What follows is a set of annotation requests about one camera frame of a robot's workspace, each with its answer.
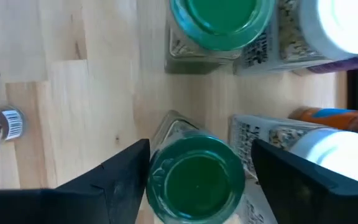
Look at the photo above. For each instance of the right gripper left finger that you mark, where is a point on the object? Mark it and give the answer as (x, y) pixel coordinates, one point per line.
(104, 199)

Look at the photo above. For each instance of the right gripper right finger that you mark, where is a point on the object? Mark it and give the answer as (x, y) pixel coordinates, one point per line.
(306, 205)

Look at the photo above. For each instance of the black lid reddish orange jar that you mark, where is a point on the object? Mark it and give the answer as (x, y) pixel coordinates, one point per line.
(337, 121)

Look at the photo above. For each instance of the green lid oregano jar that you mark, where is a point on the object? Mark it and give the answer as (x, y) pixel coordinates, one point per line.
(222, 21)
(197, 183)

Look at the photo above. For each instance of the black lid purple spice jar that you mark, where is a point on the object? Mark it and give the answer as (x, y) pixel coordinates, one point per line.
(343, 65)

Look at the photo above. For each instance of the small cork stopper spice jar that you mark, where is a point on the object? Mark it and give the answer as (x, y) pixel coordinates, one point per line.
(2, 127)

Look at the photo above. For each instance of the black aluminium rig frame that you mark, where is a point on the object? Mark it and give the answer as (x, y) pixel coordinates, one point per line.
(354, 90)

